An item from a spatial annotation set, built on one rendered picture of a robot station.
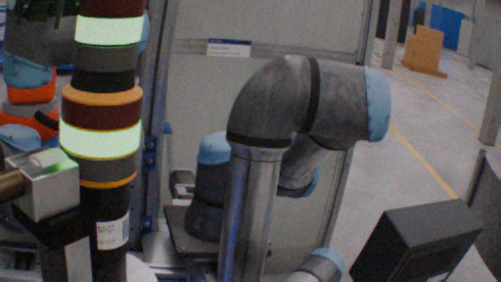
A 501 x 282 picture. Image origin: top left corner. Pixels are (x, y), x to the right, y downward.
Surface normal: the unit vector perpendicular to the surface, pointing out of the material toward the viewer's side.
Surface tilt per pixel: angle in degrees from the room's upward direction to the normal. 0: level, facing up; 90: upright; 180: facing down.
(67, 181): 90
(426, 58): 90
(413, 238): 15
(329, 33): 90
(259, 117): 81
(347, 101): 76
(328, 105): 86
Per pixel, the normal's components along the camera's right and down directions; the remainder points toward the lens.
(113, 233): 0.62, 0.35
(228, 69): 0.38, 0.37
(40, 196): 0.84, 0.29
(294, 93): -0.03, 0.10
